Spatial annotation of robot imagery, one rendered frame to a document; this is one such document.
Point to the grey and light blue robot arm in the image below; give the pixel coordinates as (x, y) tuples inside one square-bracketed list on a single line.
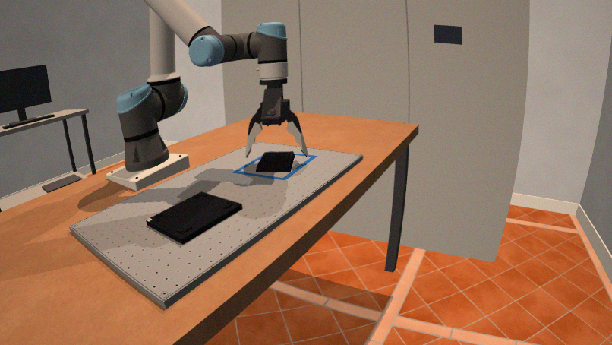
[(165, 95)]

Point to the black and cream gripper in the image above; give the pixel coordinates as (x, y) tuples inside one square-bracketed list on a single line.
[(293, 126)]

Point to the blue tape outline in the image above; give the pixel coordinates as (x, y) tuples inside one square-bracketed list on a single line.
[(273, 177)]

